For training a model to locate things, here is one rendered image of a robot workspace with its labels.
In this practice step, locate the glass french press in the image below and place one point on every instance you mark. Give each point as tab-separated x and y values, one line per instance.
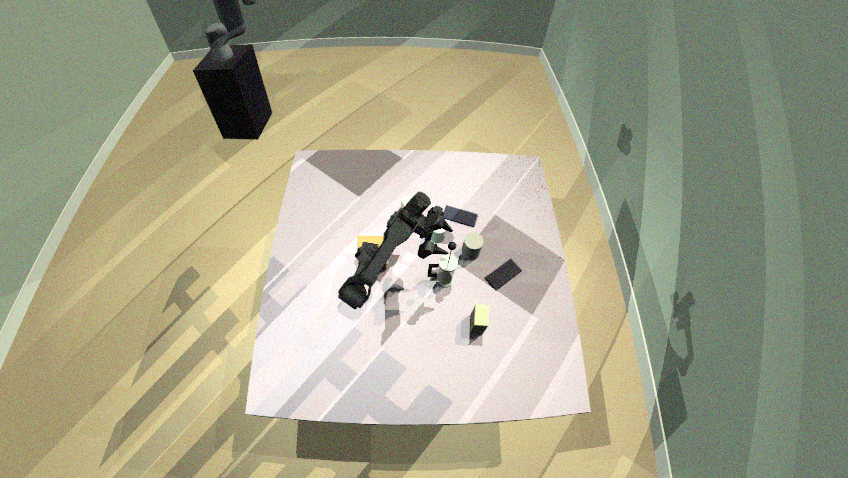
446	268

